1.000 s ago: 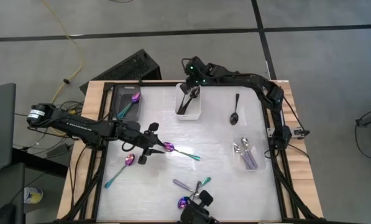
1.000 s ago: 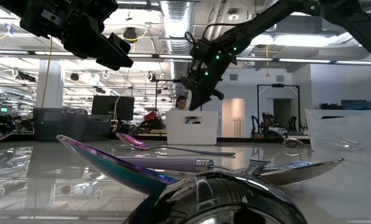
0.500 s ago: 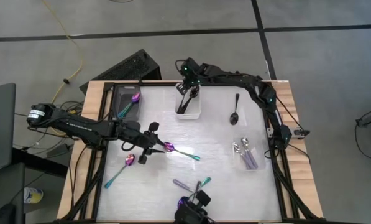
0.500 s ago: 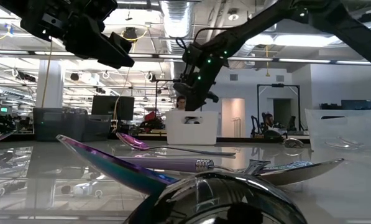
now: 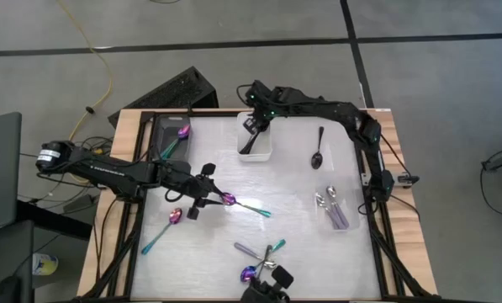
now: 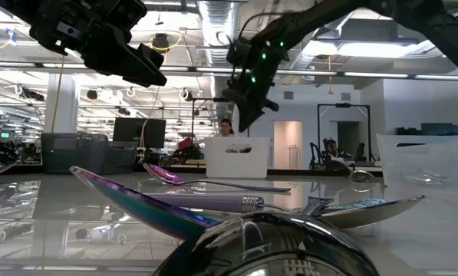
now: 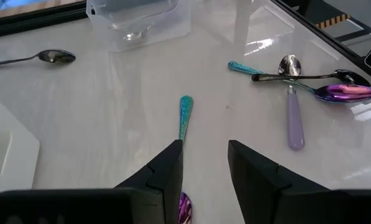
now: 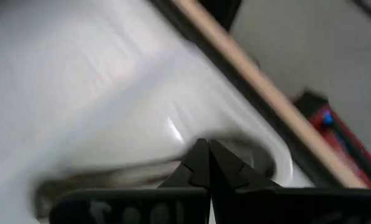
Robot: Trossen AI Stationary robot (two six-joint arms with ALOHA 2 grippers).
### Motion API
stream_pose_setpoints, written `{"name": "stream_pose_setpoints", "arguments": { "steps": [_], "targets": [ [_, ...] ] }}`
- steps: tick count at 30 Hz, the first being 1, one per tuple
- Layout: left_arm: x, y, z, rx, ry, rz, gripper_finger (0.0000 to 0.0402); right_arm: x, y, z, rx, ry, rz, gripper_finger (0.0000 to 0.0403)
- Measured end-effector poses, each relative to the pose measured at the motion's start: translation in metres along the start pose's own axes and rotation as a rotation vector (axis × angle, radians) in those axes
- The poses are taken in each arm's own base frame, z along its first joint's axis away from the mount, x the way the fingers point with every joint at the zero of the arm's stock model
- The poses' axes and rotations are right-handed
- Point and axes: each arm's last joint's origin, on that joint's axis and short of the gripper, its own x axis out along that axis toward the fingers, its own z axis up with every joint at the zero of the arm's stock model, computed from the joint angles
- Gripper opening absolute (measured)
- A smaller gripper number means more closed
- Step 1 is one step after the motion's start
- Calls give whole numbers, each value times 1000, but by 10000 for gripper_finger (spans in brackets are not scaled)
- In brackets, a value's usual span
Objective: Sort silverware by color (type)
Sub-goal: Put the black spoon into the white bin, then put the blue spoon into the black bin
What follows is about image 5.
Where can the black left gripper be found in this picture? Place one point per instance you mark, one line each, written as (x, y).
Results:
(179, 179)

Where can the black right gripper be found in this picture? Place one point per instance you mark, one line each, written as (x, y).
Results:
(259, 120)

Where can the iridescent rainbow spoon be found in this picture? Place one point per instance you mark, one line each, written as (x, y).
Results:
(228, 198)
(247, 274)
(184, 131)

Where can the silver cutlery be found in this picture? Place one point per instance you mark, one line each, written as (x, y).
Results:
(175, 215)

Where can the chrome dome foreground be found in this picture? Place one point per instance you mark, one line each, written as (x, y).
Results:
(263, 292)

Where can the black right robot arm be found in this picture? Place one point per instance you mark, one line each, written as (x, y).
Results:
(318, 105)

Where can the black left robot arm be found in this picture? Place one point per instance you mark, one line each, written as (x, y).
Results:
(107, 172)

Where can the white plastic bin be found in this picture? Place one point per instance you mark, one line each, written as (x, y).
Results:
(255, 156)

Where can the dark gray plastic bin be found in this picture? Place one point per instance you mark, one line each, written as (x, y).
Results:
(166, 134)

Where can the black perforated box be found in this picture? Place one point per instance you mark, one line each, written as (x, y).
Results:
(170, 90)

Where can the clear plastic bin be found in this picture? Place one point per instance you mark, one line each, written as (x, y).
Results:
(351, 198)

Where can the yellow white can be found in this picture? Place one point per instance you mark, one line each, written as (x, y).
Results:
(44, 264)

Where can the gray laptop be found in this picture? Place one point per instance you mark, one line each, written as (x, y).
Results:
(0, 189)

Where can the black desk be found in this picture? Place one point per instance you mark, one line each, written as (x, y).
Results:
(6, 261)

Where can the black aluminium table frame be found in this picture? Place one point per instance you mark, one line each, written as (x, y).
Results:
(212, 113)

